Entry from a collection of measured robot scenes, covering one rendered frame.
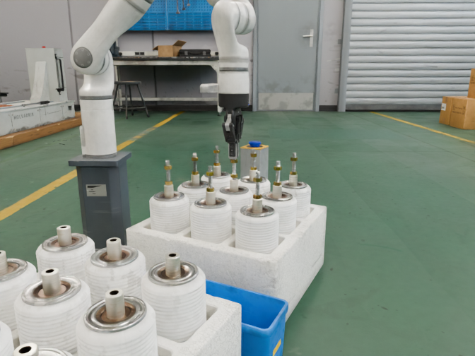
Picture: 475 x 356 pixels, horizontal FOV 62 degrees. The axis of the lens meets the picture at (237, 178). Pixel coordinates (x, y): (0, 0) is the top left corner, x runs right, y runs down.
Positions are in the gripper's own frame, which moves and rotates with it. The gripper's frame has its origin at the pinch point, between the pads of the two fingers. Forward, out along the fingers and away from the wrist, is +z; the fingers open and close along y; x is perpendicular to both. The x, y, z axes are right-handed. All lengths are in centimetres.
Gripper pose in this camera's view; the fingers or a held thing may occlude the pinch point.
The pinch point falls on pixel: (233, 150)
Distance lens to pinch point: 99.4
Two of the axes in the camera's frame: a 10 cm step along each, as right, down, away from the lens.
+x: -9.7, -0.6, 2.3
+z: 0.0, 9.7, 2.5
